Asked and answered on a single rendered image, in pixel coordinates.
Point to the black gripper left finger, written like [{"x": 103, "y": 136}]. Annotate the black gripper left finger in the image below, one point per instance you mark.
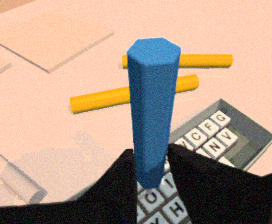
[{"x": 111, "y": 200}]

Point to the yellow cylindrical rod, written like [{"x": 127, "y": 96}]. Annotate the yellow cylindrical rod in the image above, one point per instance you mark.
[
  {"x": 199, "y": 60},
  {"x": 118, "y": 96}
]

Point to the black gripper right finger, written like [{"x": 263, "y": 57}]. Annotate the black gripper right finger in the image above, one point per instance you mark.
[{"x": 216, "y": 193}]

